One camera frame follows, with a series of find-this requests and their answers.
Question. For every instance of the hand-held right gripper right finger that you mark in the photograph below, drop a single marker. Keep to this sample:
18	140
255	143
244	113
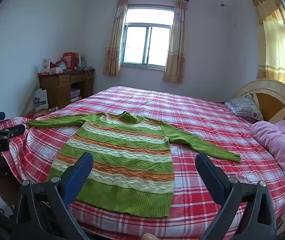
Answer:
208	172

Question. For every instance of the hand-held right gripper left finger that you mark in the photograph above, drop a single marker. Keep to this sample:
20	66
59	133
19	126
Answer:
81	175

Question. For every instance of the green orange striped knit sweater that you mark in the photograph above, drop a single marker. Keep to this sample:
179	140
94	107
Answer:
122	155

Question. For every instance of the person's right hand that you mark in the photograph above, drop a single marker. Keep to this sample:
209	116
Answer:
148	237

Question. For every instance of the brown patterned cloth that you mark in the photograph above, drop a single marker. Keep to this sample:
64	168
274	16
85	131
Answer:
46	112

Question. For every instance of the white paper bag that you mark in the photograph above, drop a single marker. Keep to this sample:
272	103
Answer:
40	101

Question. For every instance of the red plaid bed sheet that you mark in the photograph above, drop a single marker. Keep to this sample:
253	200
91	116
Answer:
195	120

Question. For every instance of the brown wooden desk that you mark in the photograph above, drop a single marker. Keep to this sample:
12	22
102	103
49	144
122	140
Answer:
55	90

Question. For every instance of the white card box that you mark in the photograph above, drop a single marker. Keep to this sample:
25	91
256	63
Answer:
45	65

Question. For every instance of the stack of boxes under desk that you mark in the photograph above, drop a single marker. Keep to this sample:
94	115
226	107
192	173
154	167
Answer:
75	95

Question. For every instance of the striped pillow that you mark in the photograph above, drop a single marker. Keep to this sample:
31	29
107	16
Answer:
245	107

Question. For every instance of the pink blanket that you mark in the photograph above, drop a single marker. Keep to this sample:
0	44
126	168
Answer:
277	142

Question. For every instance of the blue white plastic bag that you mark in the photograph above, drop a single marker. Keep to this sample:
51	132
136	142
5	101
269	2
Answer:
60	65

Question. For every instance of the cream wooden headboard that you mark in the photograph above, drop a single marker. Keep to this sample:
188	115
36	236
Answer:
277	105

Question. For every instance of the beige patterned curtain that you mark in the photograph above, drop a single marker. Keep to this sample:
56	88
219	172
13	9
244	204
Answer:
113	42
177	45

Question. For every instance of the sliding window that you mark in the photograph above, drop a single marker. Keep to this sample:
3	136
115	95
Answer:
135	45

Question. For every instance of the yellow curtain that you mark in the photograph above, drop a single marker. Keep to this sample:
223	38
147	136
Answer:
277	42

